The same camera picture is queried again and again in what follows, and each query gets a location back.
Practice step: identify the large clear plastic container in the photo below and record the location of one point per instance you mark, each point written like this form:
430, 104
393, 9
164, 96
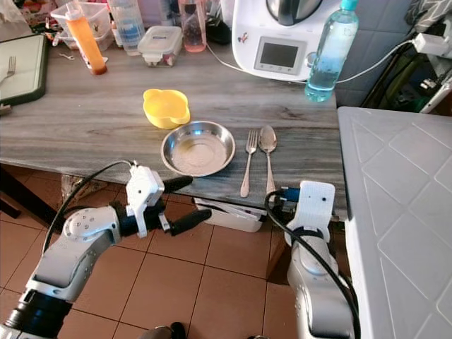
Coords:
102, 21

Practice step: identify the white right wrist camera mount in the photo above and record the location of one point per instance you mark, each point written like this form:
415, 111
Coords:
316, 208

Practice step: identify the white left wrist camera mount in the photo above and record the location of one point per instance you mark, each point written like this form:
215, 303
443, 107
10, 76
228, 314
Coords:
143, 194

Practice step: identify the black robot left foot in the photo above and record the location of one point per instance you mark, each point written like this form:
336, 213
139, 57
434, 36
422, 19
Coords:
162, 332

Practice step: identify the stainless steel plate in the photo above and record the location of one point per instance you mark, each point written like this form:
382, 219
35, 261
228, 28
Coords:
198, 150

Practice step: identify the clear blue water bottle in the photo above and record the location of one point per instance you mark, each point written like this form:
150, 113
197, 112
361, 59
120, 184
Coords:
328, 56

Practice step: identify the small black box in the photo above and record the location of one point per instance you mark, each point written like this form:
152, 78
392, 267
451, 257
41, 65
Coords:
217, 32

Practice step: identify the black backpack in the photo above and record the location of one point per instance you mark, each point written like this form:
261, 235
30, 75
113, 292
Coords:
395, 85

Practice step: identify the pink drinking bottle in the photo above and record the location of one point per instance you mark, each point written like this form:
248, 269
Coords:
192, 32

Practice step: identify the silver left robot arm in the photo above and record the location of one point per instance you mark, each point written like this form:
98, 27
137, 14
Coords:
70, 261

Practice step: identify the printed plastic food bag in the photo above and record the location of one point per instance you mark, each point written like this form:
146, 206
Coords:
35, 10

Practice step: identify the silver metal fork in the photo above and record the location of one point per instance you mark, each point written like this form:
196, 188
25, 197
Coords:
13, 65
251, 140

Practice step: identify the white plastic box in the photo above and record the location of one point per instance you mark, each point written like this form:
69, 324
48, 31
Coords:
236, 217

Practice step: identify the orange sauce squeeze bottle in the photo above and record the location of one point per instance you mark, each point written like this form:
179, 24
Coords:
87, 42

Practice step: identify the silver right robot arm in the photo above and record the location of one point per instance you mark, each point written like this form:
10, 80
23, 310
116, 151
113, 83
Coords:
311, 282

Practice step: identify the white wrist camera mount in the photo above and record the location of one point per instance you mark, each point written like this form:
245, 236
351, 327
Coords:
316, 208
143, 194

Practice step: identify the green rimmed white cutting board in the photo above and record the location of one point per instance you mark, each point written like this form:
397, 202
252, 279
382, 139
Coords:
28, 70

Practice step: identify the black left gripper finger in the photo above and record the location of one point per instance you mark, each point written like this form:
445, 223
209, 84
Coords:
192, 222
179, 183

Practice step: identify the clear bottle with orange lid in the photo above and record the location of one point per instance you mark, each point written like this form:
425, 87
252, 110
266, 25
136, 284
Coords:
128, 28

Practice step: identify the white hanging cloth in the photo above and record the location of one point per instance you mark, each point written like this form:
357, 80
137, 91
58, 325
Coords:
14, 15

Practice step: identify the white kitchen machine with display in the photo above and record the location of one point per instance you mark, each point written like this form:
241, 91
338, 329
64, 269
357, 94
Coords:
254, 35

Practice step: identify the silver metal spoon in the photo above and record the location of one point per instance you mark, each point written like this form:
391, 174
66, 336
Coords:
268, 138

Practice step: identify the yellow plastic bowl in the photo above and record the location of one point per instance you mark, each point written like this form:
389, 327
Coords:
166, 111

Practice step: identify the white power plug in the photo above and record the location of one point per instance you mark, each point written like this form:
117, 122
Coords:
427, 44

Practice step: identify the crumpled plastic bag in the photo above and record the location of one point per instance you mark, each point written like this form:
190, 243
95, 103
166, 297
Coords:
81, 189

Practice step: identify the small clear lidded container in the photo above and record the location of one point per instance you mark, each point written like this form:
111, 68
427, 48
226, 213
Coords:
159, 42

